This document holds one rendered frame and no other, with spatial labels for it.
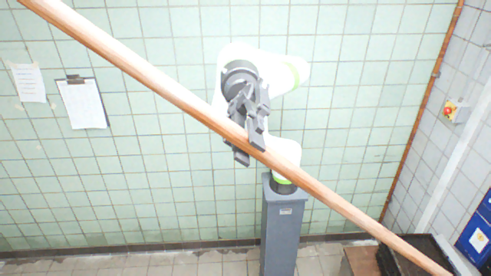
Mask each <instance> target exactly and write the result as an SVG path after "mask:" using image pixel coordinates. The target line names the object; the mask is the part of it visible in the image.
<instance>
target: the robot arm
mask: <svg viewBox="0 0 491 276"><path fill-rule="evenodd" d="M309 74H310V70H309V66H308V63H307V62H305V61H304V60H303V59H301V58H299V57H292V56H285V55H279V54H273V53H269V52H266V51H262V50H254V48H252V47H251V46H250V45H248V44H246V43H242V42H233V43H231V44H228V45H226V46H225V47H224V48H223V49H222V51H221V52H220V54H219V57H218V61H217V78H216V90H215V93H214V97H213V103H212V107H213V108H215V109H216V110H217V111H219V112H220V113H221V114H222V115H224V116H225V117H227V118H228V119H230V120H231V121H232V122H234V123H235V124H237V125H238V126H240V127H242V128H243V129H245V130H247V131H248V135H249V143H250V144H251V145H252V146H254V147H255V148H256V149H258V150H259V151H260V152H261V153H264V152H265V151H266V148H265V145H267V146H269V147H270V148H272V149H273V150H274V151H276V152H277V153H279V154H280V155H281V156H283V157H285V158H286V159H287V160H288V161H290V162H291V163H293V164H295V165H296V166H297V167H299V165H300V159H301V151H302V150H301V147H300V146H299V143H297V142H296V141H294V140H290V139H285V138H280V137H276V136H272V135H269V133H268V125H267V116H269V115H270V113H271V107H270V101H272V100H274V99H276V98H278V97H281V96H283V95H286V94H288V93H290V92H292V91H295V90H296V89H298V88H300V87H301V86H302V85H304V84H305V83H306V81H307V80H308V78H309ZM222 141H223V142H224V143H225V144H226V145H228V146H230V147H231V148H232V151H233V159H234V160H235V161H236V162H238V163H240V164H241V165H243V166H244V167H246V168H249V167H250V166H251V164H250V155H249V154H248V153H246V152H244V151H243V150H241V149H240V148H238V147H237V146H235V145H234V144H232V143H230V142H229V141H228V140H226V139H225V138H222ZM251 157H252V156H251ZM270 174H272V177H271V178H270V179H269V187H270V189H271V190H272V191H273V192H274V193H276V194H279V195H281V196H289V195H292V194H295V192H296V191H297V190H298V187H297V186H296V185H295V184H294V183H292V182H290V181H288V180H287V179H286V178H284V177H283V176H281V175H279V174H278V173H277V172H275V171H274V170H272V169H270Z"/></svg>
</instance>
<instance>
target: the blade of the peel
mask: <svg viewBox="0 0 491 276"><path fill-rule="evenodd" d="M435 239H436V240H437V241H438V242H439V244H440V246H441V247H442V248H443V250H444V251H445V252H446V253H447V255H448V256H449V257H450V259H451V261H452V262H453V263H454V264H455V266H456V268H457V269H458V271H459V272H460V274H461V276H482V275H481V274H480V273H479V272H478V270H477V269H476V268H475V267H474V266H473V265H472V264H471V263H470V262H469V261H468V260H467V259H466V258H465V257H464V256H463V255H462V254H461V253H460V252H459V251H458V250H457V249H456V248H455V247H454V246H453V245H452V244H451V242H450V241H449V240H448V239H447V238H446V237H445V236H444V235H443V234H442V233H440V234H438V235H436V236H435Z"/></svg>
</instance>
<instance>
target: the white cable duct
mask: <svg viewBox="0 0 491 276"><path fill-rule="evenodd" d="M490 98H491V73H490V75H489V80H488V81H487V82H486V85H485V87H484V88H483V91H482V93H481V94H480V97H479V99H478V101H477V103H476V106H475V107H474V108H473V111H472V113H471V115H470V118H469V119H468V121H467V123H466V126H465V127H464V129H463V132H462V135H461V137H460V139H459V141H458V143H457V145H456V147H455V149H454V151H453V153H452V156H451V157H450V159H449V161H448V163H447V165H446V167H445V169H444V171H443V173H442V176H441V177H440V181H439V182H438V184H437V187H436V188H435V190H434V192H433V195H432V197H431V199H430V201H429V203H428V205H427V207H426V208H425V210H424V212H423V215H422V217H421V219H420V221H419V223H418V225H417V227H416V229H415V231H414V233H423V231H424V229H425V228H426V226H427V223H428V222H429V220H430V217H431V215H432V214H433V211H434V209H435V208H436V206H437V205H438V202H439V200H440V197H441V196H442V194H443V191H444V189H445V188H446V186H447V183H448V182H449V180H450V178H451V176H452V175H453V172H454V170H455V168H456V166H457V164H458V162H459V161H460V158H461V156H462V155H463V151H464V150H465V149H466V146H467V144H468V142H469V141H470V138H471V136H472V135H473V132H474V130H475V129H476V127H477V125H478V123H479V121H480V119H481V117H482V115H483V113H484V111H485V109H486V107H487V105H488V103H489V100H490Z"/></svg>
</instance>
